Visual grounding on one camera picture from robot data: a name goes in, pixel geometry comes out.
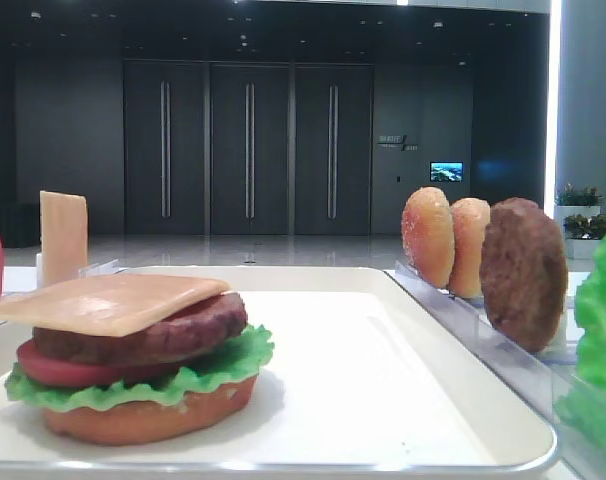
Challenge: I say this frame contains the potted plants in white planter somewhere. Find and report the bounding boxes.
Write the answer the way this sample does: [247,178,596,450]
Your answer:
[554,184,606,260]

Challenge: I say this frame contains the orange cheese slice on burger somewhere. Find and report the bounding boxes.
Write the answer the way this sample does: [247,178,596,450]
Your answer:
[0,274,230,338]

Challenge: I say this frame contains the upright orange cheese slice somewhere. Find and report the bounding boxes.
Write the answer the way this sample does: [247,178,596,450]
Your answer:
[40,190,88,286]

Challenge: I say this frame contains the upright brown meat patty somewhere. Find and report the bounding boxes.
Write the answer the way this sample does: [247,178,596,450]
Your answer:
[480,197,568,353]

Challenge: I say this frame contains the upright green lettuce leaf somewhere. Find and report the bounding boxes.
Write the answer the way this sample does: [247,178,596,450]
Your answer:
[557,235,606,459]

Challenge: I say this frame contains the small wall display screen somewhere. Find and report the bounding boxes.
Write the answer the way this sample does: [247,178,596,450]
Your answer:
[430,162,463,183]

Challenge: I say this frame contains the white rectangular tray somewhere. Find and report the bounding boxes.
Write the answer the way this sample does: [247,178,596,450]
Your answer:
[0,266,559,479]

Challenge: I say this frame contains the bottom burger bun half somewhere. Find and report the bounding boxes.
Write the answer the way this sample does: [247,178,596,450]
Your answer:
[42,376,257,446]

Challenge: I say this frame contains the brown meat patty in burger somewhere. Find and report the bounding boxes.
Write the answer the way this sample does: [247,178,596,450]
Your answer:
[33,292,248,366]

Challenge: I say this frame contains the red tomato slice in burger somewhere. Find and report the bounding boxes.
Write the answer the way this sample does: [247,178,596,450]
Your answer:
[16,340,184,388]

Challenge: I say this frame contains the green lettuce leaf in burger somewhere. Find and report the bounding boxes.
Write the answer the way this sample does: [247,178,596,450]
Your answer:
[4,325,274,413]

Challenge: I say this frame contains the sesame top bun half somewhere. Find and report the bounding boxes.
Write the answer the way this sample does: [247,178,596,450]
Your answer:
[401,187,455,288]

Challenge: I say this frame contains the clear acrylic rail right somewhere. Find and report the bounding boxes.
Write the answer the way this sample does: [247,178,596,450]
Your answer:
[389,262,606,479]

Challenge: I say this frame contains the upright bun half right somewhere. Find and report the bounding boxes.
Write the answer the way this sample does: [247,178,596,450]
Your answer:
[448,198,490,298]

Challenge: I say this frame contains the white pusher block cheese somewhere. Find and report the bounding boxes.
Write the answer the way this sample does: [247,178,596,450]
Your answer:
[35,252,43,289]

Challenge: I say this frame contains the dark triple door panels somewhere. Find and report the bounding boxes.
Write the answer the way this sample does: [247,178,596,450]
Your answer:
[124,61,373,235]

